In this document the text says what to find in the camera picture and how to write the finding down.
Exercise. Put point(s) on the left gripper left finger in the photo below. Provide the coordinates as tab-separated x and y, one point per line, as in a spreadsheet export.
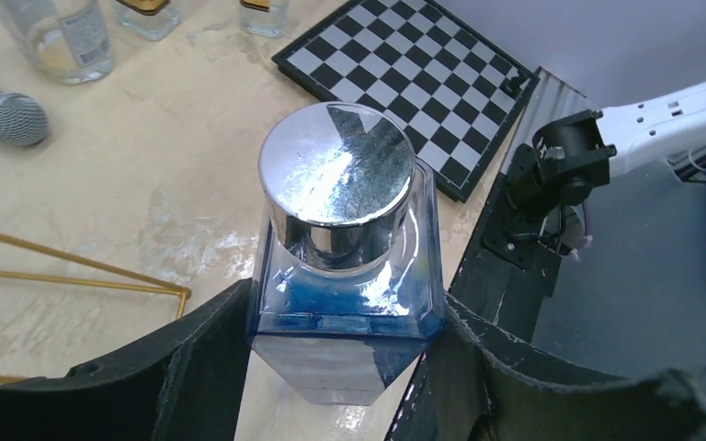
184	381

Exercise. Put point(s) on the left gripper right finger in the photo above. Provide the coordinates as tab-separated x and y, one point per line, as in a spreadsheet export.
480	382

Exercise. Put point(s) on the blue square bottle silver cap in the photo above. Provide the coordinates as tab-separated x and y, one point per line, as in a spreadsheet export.
347	289

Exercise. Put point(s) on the clear round glass bottle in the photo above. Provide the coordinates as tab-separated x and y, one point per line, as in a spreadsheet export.
67	41

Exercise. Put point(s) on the clear bottle round emblem label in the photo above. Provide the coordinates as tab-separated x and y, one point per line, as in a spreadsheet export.
151	20

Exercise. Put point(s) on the clear square bottle gold label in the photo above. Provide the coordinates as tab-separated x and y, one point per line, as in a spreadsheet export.
266	18

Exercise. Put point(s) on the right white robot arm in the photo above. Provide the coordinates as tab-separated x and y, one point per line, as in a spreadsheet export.
575	154

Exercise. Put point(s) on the black white chessboard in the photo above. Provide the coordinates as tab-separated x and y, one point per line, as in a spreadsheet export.
454	92

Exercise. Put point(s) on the black handheld microphone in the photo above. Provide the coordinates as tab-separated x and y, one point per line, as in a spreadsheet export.
23	121

